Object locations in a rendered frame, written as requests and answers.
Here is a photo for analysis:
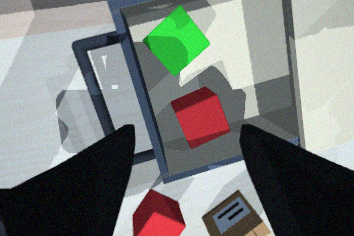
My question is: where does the brown cardboard box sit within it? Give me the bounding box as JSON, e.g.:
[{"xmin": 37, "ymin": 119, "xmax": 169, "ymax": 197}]
[{"xmin": 202, "ymin": 190, "xmax": 274, "ymax": 236}]

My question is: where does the red block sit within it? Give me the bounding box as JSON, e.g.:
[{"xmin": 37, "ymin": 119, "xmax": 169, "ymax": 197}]
[
  {"xmin": 171, "ymin": 87, "xmax": 231, "ymax": 149},
  {"xmin": 132, "ymin": 189, "xmax": 186, "ymax": 236}
]

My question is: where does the green block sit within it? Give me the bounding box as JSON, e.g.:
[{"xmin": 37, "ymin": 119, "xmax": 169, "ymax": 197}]
[{"xmin": 143, "ymin": 5, "xmax": 210, "ymax": 76}]

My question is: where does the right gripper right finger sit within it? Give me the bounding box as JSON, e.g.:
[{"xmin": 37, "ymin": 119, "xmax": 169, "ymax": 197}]
[{"xmin": 240, "ymin": 124, "xmax": 354, "ymax": 236}]

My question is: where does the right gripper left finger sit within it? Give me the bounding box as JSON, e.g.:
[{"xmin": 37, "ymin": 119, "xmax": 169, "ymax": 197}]
[{"xmin": 0, "ymin": 124, "xmax": 136, "ymax": 236}]

